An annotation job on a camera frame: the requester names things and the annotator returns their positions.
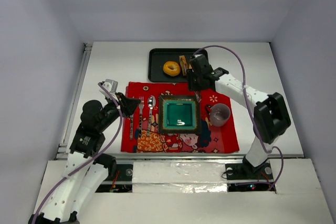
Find metal serving tongs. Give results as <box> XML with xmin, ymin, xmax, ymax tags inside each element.
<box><xmin>195</xmin><ymin>91</ymin><xmax>202</xmax><ymax>103</ymax></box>

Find brown bread slice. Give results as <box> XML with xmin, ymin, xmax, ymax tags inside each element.
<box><xmin>179</xmin><ymin>55</ymin><xmax>188</xmax><ymax>77</ymax></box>

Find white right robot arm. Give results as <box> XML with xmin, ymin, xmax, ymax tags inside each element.
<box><xmin>186</xmin><ymin>54</ymin><xmax>291</xmax><ymax>176</ymax></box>

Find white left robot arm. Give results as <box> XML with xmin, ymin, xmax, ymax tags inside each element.
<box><xmin>28</xmin><ymin>92</ymin><xmax>140</xmax><ymax>223</ymax></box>

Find glazed donut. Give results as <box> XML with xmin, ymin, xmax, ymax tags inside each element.
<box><xmin>163</xmin><ymin>61</ymin><xmax>181</xmax><ymax>77</ymax></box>

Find red patterned placemat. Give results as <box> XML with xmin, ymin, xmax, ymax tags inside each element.
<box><xmin>121</xmin><ymin>82</ymin><xmax>239</xmax><ymax>154</ymax></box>

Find black baking tray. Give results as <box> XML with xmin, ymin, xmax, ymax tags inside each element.
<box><xmin>148</xmin><ymin>48</ymin><xmax>198</xmax><ymax>83</ymax></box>

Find lilac mug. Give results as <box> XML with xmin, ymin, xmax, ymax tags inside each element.
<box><xmin>205</xmin><ymin>103</ymin><xmax>231</xmax><ymax>127</ymax></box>

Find teal square plate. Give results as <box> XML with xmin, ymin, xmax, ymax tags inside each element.
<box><xmin>157</xmin><ymin>95</ymin><xmax>202</xmax><ymax>134</ymax></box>

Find silver foil covered panel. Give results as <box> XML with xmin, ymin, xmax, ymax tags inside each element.
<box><xmin>132</xmin><ymin>162</ymin><xmax>227</xmax><ymax>194</ymax></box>

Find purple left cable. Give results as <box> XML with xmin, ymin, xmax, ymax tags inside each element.
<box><xmin>31</xmin><ymin>82</ymin><xmax>124</xmax><ymax>224</ymax></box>

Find purple cable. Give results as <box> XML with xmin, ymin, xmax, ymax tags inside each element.
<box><xmin>31</xmin><ymin>82</ymin><xmax>124</xmax><ymax>224</ymax></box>
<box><xmin>193</xmin><ymin>45</ymin><xmax>284</xmax><ymax>183</ymax></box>

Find patterned handle knife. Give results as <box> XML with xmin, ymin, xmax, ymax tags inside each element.
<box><xmin>129</xmin><ymin>115</ymin><xmax>134</xmax><ymax>140</ymax></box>

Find patterned handle fork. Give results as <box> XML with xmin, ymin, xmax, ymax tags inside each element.
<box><xmin>139</xmin><ymin>96</ymin><xmax>144</xmax><ymax>138</ymax></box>

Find patterned handle spoon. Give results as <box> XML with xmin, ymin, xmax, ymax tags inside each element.
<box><xmin>146</xmin><ymin>95</ymin><xmax>156</xmax><ymax>137</ymax></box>

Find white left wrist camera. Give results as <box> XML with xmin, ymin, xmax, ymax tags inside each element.
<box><xmin>102</xmin><ymin>79</ymin><xmax>118</xmax><ymax>93</ymax></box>

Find aluminium frame rail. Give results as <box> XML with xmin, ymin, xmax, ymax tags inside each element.
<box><xmin>63</xmin><ymin>41</ymin><xmax>304</xmax><ymax>158</ymax></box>

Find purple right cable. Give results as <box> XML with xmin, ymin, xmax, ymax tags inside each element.
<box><xmin>193</xmin><ymin>45</ymin><xmax>284</xmax><ymax>183</ymax></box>

